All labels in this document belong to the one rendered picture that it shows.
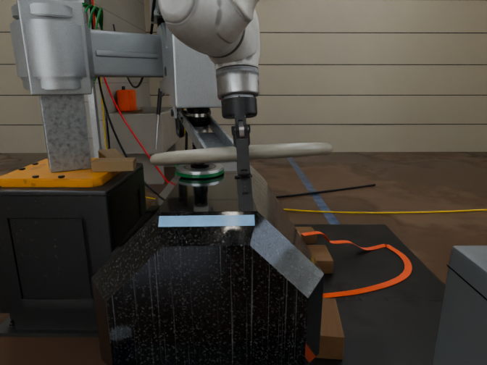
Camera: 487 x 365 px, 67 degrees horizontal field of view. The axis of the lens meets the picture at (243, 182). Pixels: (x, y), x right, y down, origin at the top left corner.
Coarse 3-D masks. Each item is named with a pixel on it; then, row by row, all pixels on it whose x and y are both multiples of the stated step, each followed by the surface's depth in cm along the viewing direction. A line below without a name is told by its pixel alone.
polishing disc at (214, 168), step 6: (180, 168) 163; (186, 168) 163; (192, 168) 163; (204, 168) 163; (210, 168) 163; (216, 168) 163; (222, 168) 165; (186, 174) 157; (192, 174) 157; (198, 174) 156; (204, 174) 157
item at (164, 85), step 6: (162, 24) 190; (162, 30) 185; (162, 36) 183; (162, 42) 185; (162, 48) 187; (162, 54) 190; (162, 60) 192; (168, 72) 170; (168, 78) 172; (162, 84) 203; (168, 84) 174; (162, 90) 206; (168, 90) 176; (174, 108) 174; (174, 114) 174
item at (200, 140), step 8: (184, 112) 177; (184, 120) 159; (192, 128) 142; (216, 128) 150; (192, 136) 142; (200, 136) 148; (208, 136) 149; (216, 136) 149; (224, 136) 138; (200, 144) 126; (208, 144) 139; (216, 144) 139; (224, 144) 139; (232, 144) 128
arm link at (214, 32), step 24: (168, 0) 55; (192, 0) 53; (216, 0) 55; (240, 0) 57; (168, 24) 57; (192, 24) 55; (216, 24) 57; (240, 24) 60; (192, 48) 63; (216, 48) 63
